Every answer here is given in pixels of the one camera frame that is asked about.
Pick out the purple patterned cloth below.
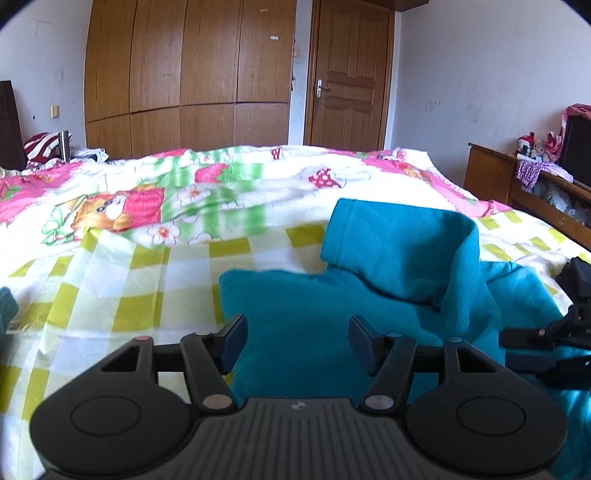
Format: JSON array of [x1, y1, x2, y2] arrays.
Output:
[[516, 159, 573, 193]]

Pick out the wooden dresser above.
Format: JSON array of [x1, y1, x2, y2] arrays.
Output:
[[464, 142, 591, 252]]

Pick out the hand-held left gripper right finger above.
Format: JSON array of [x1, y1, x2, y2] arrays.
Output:
[[348, 315, 502, 413]]

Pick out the blue fleece sweater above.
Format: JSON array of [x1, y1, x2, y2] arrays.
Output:
[[218, 198, 591, 480]]

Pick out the wooden wardrobe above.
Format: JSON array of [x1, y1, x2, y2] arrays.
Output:
[[83, 0, 297, 160]]

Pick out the pink white plush toy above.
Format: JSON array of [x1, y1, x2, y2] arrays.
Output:
[[533, 130, 563, 163]]

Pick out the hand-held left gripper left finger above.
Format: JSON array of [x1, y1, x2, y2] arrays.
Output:
[[99, 315, 249, 413]]

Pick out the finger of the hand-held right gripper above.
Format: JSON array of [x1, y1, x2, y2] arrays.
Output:
[[536, 353, 591, 391], [500, 305, 591, 350]]

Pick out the white clothes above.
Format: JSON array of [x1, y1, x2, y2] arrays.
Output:
[[71, 148, 110, 163]]

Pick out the wooden door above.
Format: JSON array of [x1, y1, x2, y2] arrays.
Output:
[[305, 0, 395, 152]]

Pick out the dark wooden headboard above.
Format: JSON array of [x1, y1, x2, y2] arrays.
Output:
[[0, 80, 27, 171]]

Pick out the red white striped pillow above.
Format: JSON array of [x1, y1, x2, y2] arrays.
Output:
[[23, 132, 62, 165]]

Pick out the dark teal cloth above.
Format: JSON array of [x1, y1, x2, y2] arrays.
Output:
[[0, 286, 20, 357]]

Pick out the pink cloth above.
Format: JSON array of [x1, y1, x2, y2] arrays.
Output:
[[561, 104, 591, 139]]

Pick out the printed checked bed blanket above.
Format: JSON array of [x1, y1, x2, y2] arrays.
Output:
[[0, 144, 591, 480]]

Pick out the black clothes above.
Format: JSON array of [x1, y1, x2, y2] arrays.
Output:
[[556, 256, 591, 306]]

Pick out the wooden overhead cabinet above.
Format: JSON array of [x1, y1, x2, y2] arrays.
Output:
[[369, 0, 432, 14]]

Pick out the black television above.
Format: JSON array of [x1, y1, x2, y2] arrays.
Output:
[[558, 114, 591, 190]]

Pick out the grey clothes pile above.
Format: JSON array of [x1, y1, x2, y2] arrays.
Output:
[[533, 180, 591, 223]]

